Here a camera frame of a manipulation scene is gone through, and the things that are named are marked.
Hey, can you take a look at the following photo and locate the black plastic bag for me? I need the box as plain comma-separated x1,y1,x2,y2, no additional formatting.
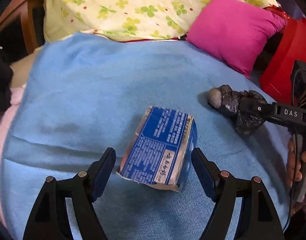
207,85,267,135

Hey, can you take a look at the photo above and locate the blue and white carton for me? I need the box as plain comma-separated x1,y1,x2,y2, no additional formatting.
117,106,197,192

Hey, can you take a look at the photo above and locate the person right hand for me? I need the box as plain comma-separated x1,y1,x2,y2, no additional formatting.
286,139,306,186

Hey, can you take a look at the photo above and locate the red Nilrich paper bag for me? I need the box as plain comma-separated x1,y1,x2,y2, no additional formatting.
259,5,306,105

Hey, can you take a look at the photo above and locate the magenta pillow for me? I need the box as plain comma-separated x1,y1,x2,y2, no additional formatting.
186,0,287,77

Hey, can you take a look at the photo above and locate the blue bed blanket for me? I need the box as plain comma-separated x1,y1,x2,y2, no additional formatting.
0,33,289,239

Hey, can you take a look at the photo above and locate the clover print quilt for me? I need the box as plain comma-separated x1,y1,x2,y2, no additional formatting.
44,0,277,42

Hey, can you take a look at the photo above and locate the black clothes pile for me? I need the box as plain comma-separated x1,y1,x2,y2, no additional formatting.
0,49,13,113

